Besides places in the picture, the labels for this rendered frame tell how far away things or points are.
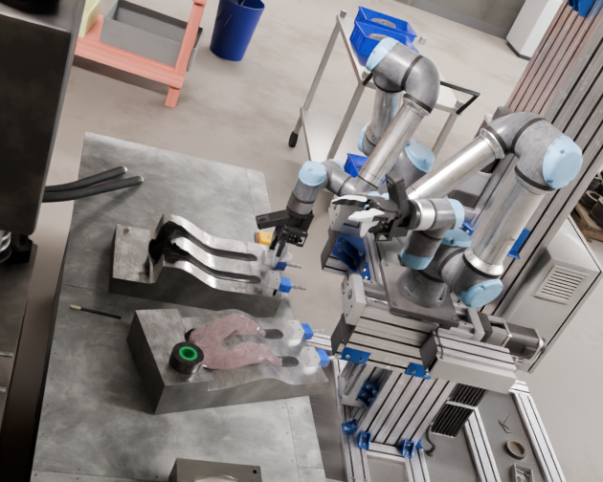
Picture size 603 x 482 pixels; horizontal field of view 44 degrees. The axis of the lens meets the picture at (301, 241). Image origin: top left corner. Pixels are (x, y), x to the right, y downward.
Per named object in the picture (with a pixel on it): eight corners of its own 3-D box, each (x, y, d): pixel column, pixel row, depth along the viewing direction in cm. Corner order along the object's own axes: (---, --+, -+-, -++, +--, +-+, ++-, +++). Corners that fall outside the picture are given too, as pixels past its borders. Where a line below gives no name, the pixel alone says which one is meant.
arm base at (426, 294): (436, 281, 236) (451, 257, 230) (447, 313, 223) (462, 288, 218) (392, 270, 232) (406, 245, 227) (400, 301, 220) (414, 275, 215)
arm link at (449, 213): (457, 238, 186) (472, 210, 182) (424, 239, 180) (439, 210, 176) (438, 218, 191) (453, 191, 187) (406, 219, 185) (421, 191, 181)
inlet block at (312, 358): (333, 356, 223) (340, 343, 220) (341, 369, 219) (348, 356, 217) (296, 360, 216) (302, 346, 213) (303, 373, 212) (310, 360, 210)
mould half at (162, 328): (284, 328, 230) (297, 302, 224) (322, 393, 212) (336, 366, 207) (125, 339, 203) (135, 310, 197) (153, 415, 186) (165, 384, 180)
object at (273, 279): (301, 290, 238) (307, 276, 235) (303, 300, 234) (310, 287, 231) (262, 282, 233) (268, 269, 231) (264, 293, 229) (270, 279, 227)
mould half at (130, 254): (263, 267, 251) (277, 235, 244) (273, 320, 231) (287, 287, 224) (112, 238, 235) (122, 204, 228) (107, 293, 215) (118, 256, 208)
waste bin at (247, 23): (191, 38, 605) (209, -21, 578) (228, 39, 630) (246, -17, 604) (220, 63, 584) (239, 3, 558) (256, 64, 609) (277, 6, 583)
